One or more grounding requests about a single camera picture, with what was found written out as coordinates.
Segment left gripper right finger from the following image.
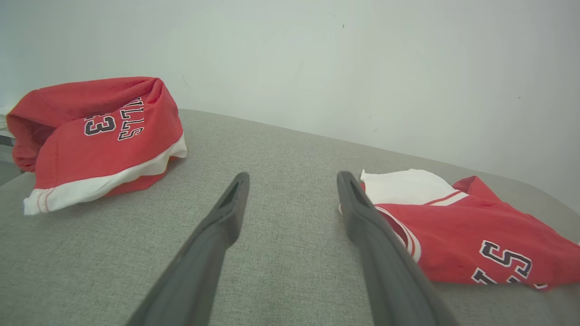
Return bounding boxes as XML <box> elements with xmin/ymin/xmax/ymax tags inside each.
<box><xmin>337</xmin><ymin>171</ymin><xmax>459</xmax><ymax>326</ymax></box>

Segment red shorts white hem band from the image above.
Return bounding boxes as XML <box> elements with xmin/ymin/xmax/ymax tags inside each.
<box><xmin>6</xmin><ymin>77</ymin><xmax>188</xmax><ymax>216</ymax></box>

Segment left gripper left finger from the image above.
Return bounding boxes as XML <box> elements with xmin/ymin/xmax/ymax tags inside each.
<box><xmin>127</xmin><ymin>172</ymin><xmax>251</xmax><ymax>326</ymax></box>

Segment red jersey shirt white sleeves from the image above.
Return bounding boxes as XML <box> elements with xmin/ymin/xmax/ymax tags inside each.
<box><xmin>338</xmin><ymin>169</ymin><xmax>580</xmax><ymax>291</ymax></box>

